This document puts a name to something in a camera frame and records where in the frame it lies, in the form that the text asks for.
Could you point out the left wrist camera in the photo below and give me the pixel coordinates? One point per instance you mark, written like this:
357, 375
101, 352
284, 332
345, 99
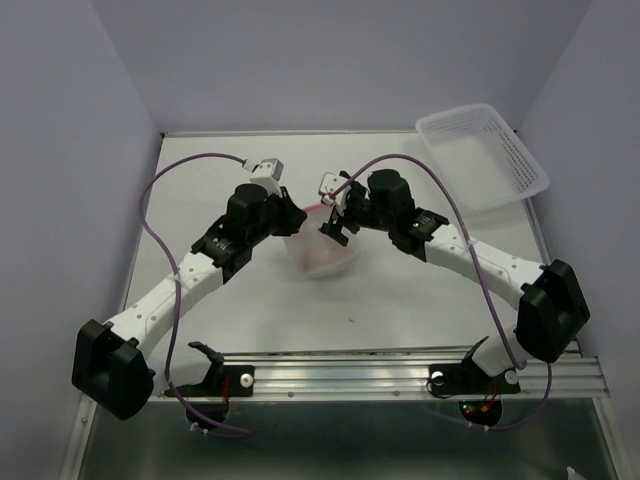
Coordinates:
266, 173

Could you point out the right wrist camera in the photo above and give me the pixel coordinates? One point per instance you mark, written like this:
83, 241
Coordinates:
334, 189

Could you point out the white plastic mesh basket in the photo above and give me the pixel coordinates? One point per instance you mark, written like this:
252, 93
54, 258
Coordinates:
480, 158

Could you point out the beige bra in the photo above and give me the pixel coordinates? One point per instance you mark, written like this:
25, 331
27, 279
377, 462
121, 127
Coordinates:
317, 257

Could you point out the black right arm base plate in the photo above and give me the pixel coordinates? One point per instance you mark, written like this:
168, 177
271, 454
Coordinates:
459, 379

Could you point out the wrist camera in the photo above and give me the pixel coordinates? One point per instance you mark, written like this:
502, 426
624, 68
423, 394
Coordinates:
334, 189
266, 173

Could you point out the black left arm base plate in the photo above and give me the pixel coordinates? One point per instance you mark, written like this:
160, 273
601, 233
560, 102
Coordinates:
222, 381

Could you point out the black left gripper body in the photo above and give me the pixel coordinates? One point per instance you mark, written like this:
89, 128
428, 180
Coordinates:
270, 224

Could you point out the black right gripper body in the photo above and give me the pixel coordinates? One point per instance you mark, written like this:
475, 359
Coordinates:
360, 213

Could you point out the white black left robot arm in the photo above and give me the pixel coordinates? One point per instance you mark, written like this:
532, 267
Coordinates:
110, 358

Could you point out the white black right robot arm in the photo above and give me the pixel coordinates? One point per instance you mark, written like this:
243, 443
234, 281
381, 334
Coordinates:
549, 302

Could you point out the aluminium mounting rail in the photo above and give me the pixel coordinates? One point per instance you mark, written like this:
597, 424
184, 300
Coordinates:
380, 377

